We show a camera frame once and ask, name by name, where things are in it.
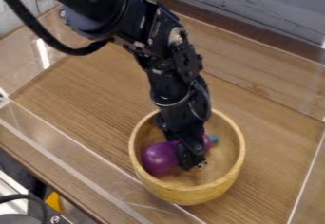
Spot black cable lower left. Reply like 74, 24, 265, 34
0, 194, 47, 224

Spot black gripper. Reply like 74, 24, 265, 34
150, 91, 212, 172

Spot clear acrylic wall panels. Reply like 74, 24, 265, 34
0, 2, 325, 224

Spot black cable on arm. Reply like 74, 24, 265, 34
0, 0, 112, 57

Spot yellow label on base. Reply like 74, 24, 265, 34
45, 192, 62, 213

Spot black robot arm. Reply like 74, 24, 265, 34
57, 0, 212, 170

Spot brown wooden bowl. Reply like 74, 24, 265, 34
128, 109, 245, 205

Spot purple toy eggplant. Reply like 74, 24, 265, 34
140, 140, 207, 176

